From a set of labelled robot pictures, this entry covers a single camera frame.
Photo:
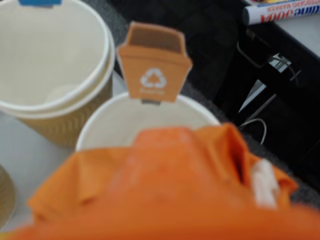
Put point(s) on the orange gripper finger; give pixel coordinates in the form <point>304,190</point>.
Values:
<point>165,200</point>

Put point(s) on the orange recycling bin label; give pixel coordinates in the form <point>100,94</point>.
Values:
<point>152,65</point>

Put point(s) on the orange paper parcel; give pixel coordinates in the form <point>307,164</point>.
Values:
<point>82,175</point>

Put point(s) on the white marker pen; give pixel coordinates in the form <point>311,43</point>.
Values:
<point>280,12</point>

